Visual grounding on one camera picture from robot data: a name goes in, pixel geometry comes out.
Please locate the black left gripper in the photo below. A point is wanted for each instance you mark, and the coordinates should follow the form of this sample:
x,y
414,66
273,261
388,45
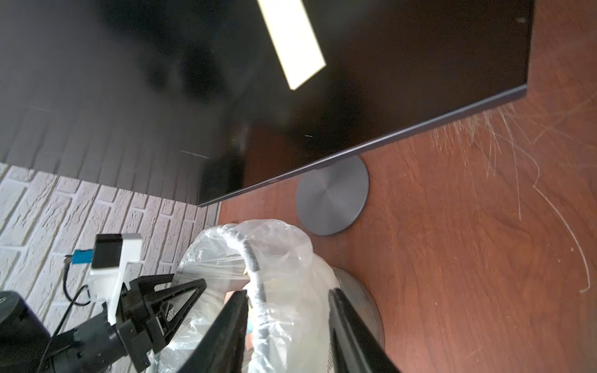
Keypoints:
x,y
96,345

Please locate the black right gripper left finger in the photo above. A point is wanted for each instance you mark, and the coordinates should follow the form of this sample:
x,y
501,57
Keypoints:
x,y
222,348

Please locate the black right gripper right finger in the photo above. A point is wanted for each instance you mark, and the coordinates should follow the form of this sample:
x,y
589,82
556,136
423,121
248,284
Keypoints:
x,y
353,347

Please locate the grey round monitor stand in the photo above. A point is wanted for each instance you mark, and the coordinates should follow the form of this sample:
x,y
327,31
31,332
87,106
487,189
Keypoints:
x,y
330,199

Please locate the black flat monitor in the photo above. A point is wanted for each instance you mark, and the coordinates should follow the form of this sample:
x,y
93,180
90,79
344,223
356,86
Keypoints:
x,y
188,100

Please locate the clear plastic bin liner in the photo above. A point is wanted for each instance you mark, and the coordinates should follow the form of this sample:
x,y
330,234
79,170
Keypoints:
x,y
224,270

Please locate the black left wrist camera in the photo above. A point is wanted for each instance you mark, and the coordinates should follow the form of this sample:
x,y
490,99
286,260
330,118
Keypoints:
x,y
108,261

